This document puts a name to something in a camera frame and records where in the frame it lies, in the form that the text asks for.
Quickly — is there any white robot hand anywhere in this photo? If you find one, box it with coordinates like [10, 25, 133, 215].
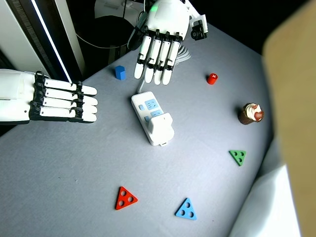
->
[127, 0, 192, 86]
[0, 69, 99, 125]

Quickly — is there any white power strip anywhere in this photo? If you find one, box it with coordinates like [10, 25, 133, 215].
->
[130, 91, 175, 147]

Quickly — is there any white power adapter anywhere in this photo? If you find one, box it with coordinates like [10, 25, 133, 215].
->
[148, 113, 175, 143]

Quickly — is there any white box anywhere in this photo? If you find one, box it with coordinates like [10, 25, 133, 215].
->
[95, 0, 146, 19]

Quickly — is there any white cabinet panel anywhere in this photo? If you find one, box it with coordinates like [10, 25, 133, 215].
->
[0, 0, 86, 83]

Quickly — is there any black round base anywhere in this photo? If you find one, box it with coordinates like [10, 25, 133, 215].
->
[74, 15, 139, 50]

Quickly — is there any white light strip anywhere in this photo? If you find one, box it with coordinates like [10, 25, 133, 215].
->
[31, 0, 74, 83]

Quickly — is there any blue hexagon block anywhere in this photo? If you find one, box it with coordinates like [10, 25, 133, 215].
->
[115, 65, 126, 80]

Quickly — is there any red cylinder block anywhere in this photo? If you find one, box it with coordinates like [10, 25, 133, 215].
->
[206, 73, 219, 85]

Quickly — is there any grey table cloth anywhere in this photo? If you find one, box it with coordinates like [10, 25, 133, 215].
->
[0, 17, 279, 237]

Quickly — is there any toy chocolate cupcake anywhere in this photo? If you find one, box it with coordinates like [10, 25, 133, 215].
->
[237, 102, 265, 125]

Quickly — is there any red triangle block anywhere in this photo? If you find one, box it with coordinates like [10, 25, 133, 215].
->
[115, 186, 139, 211]

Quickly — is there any beige blurred board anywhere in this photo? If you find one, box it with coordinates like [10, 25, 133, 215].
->
[262, 0, 316, 237]

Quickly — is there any green triangle block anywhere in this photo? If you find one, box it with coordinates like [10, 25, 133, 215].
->
[228, 150, 247, 167]

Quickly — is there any blue triangle block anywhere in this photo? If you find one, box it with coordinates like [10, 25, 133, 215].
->
[174, 197, 198, 221]

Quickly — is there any white sheet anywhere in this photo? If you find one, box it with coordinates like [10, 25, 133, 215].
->
[228, 138, 302, 237]

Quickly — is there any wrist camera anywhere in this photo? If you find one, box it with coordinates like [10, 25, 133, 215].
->
[189, 14, 209, 41]

